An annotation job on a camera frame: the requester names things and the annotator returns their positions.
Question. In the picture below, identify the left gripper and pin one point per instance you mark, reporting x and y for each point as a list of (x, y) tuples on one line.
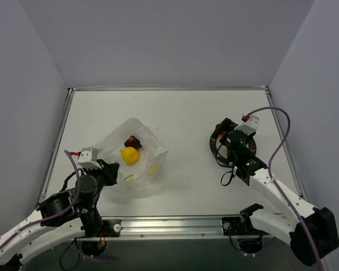
[(110, 173)]

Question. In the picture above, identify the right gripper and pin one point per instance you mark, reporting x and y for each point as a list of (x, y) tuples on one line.
[(224, 130)]

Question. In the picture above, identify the translucent plastic bag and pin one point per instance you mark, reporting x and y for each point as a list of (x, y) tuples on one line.
[(136, 180)]

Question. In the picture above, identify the orange fake fruit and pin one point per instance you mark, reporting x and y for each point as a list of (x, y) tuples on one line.
[(223, 127)]

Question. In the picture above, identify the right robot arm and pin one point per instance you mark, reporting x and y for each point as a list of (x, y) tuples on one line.
[(310, 232)]

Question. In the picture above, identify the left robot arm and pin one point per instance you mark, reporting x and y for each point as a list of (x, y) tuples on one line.
[(59, 210)]

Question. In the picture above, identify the yellow fake lemon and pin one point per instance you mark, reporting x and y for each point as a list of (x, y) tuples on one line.
[(130, 155)]

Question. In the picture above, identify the dark red fake fruit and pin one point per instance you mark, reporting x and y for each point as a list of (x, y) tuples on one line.
[(134, 142)]

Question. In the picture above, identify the black rimmed plate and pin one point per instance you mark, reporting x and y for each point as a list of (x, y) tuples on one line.
[(219, 151)]

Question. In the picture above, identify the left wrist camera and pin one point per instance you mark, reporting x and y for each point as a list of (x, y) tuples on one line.
[(88, 158)]

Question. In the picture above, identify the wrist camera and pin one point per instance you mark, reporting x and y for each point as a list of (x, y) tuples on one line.
[(250, 124), (88, 158)]

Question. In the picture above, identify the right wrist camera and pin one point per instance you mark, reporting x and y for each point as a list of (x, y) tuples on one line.
[(250, 124)]

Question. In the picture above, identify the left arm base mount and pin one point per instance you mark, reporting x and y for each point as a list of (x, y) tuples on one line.
[(104, 228)]

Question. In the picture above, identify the aluminium front rail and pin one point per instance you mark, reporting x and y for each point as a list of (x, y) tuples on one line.
[(148, 228)]

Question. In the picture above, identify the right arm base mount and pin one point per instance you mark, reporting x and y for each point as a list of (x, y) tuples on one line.
[(243, 236)]

